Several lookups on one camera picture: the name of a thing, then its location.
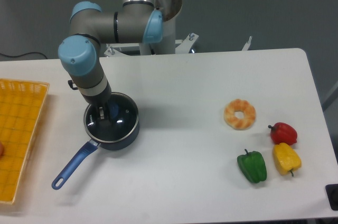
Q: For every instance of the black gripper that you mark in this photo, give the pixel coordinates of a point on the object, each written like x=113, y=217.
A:
x=101, y=114

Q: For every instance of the glass pot lid blue knob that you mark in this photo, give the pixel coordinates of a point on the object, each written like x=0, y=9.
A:
x=125, y=123

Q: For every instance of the dark blue saucepan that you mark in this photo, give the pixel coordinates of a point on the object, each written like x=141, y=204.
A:
x=87, y=149

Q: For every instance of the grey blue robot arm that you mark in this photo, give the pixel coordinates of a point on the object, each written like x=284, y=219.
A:
x=137, y=22

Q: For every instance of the yellow plastic basket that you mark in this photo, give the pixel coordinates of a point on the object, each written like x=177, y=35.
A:
x=21, y=105

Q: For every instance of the green bell pepper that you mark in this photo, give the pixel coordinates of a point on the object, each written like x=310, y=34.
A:
x=253, y=167

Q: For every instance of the red bell pepper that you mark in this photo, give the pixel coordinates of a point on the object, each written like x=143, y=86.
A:
x=283, y=133

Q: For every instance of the yellow bell pepper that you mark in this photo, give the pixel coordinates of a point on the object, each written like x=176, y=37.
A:
x=286, y=160

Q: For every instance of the black device at table edge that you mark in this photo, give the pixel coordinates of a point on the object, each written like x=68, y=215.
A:
x=332, y=195

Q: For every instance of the ring shaped bread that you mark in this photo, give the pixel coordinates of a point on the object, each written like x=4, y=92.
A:
x=239, y=114

